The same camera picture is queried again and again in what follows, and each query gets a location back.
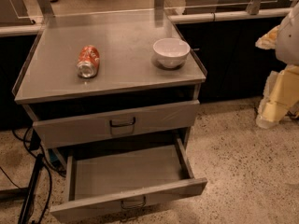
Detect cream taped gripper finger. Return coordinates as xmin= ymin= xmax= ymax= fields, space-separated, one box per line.
xmin=256 ymin=65 xmax=299 ymax=129

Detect grey drawer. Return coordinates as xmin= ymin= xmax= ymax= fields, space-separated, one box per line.
xmin=34 ymin=100 xmax=199 ymax=148
xmin=50 ymin=133 xmax=207 ymax=223

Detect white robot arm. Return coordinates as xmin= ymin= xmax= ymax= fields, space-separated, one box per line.
xmin=255 ymin=4 xmax=299 ymax=129

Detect grey metal drawer cabinet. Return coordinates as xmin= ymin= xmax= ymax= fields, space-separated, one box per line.
xmin=11 ymin=8 xmax=208 ymax=156

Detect grey top drawer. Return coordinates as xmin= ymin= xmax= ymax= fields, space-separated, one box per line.
xmin=34 ymin=100 xmax=199 ymax=148

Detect white ceramic bowl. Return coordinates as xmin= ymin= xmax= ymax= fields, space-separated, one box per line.
xmin=153 ymin=38 xmax=191 ymax=68

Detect crushed orange soda can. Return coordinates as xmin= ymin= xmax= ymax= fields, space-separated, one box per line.
xmin=77 ymin=45 xmax=100 ymax=78

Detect black floor bar stand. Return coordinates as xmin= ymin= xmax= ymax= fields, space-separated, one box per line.
xmin=18 ymin=154 xmax=43 ymax=224

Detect black floor cables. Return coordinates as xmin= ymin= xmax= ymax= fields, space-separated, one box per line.
xmin=0 ymin=126 xmax=67 ymax=224

